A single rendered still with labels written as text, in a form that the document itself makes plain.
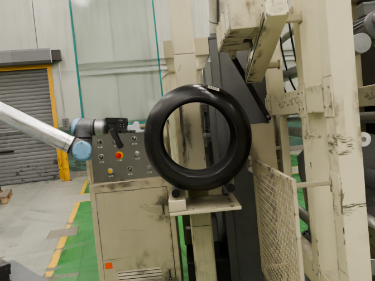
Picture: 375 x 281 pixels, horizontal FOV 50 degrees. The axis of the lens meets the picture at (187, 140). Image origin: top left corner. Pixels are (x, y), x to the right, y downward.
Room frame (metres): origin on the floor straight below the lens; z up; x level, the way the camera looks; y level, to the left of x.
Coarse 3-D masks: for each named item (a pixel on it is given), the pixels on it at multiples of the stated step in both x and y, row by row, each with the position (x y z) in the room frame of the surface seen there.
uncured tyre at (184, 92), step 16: (176, 96) 2.00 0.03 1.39; (192, 96) 2.00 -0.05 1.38; (208, 96) 2.00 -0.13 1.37; (224, 96) 2.01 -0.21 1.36; (160, 112) 2.00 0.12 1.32; (224, 112) 2.26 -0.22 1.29; (240, 112) 2.01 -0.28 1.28; (160, 128) 1.99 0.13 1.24; (240, 128) 2.00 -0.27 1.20; (160, 144) 2.00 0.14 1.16; (240, 144) 2.00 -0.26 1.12; (160, 160) 2.00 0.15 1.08; (224, 160) 2.26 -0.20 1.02; (240, 160) 2.00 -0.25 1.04; (160, 176) 2.06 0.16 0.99; (176, 176) 2.00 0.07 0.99; (192, 176) 1.99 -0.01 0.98; (208, 176) 1.99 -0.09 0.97; (224, 176) 2.00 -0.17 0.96
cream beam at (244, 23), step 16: (240, 0) 1.76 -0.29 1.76; (256, 0) 1.76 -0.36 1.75; (224, 16) 1.92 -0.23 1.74; (240, 16) 1.76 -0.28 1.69; (256, 16) 1.76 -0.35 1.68; (224, 32) 1.96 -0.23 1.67; (240, 32) 1.84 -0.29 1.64; (256, 32) 1.86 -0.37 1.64; (224, 48) 2.22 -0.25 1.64; (240, 48) 2.27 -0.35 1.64
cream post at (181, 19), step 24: (168, 0) 2.38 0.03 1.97; (192, 24) 2.38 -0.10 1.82; (192, 48) 2.38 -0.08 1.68; (192, 72) 2.38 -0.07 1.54; (192, 120) 2.38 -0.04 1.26; (192, 144) 2.38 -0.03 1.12; (192, 168) 2.38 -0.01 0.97; (192, 192) 2.38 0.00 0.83; (192, 216) 2.37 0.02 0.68; (192, 240) 2.38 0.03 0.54
